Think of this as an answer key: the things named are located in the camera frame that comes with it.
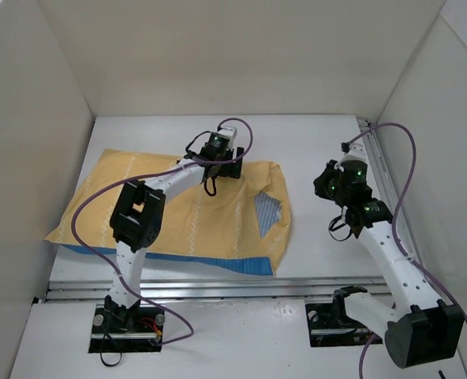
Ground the blue yellow cartoon pillowcase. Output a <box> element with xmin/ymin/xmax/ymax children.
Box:
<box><xmin>46</xmin><ymin>149</ymin><xmax>290</xmax><ymax>276</ymax></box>

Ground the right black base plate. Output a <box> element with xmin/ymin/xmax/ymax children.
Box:
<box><xmin>305</xmin><ymin>302</ymin><xmax>373</xmax><ymax>348</ymax></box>

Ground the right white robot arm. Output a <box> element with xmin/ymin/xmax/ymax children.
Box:
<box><xmin>313</xmin><ymin>159</ymin><xmax>465</xmax><ymax>369</ymax></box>

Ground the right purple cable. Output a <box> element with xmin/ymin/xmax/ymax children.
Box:
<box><xmin>340</xmin><ymin>122</ymin><xmax>467</xmax><ymax>379</ymax></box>

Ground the aluminium frame rail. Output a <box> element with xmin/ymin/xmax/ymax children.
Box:
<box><xmin>43</xmin><ymin>116</ymin><xmax>432</xmax><ymax>303</ymax></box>

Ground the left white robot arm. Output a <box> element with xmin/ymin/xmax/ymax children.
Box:
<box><xmin>104</xmin><ymin>126</ymin><xmax>244</xmax><ymax>332</ymax></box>

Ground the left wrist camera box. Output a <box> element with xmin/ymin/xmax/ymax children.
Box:
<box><xmin>217</xmin><ymin>126</ymin><xmax>237</xmax><ymax>150</ymax></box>

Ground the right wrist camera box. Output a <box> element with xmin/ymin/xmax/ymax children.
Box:
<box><xmin>341</xmin><ymin>142</ymin><xmax>368</xmax><ymax>162</ymax></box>

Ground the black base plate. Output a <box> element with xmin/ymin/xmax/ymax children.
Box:
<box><xmin>305</xmin><ymin>302</ymin><xmax>373</xmax><ymax>348</ymax></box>
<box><xmin>88</xmin><ymin>306</ymin><xmax>165</xmax><ymax>354</ymax></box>

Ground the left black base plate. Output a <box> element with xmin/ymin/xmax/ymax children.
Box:
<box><xmin>88</xmin><ymin>306</ymin><xmax>165</xmax><ymax>354</ymax></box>

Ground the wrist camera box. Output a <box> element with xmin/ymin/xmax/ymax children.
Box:
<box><xmin>341</xmin><ymin>142</ymin><xmax>368</xmax><ymax>162</ymax></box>
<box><xmin>217</xmin><ymin>126</ymin><xmax>237</xmax><ymax>150</ymax></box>

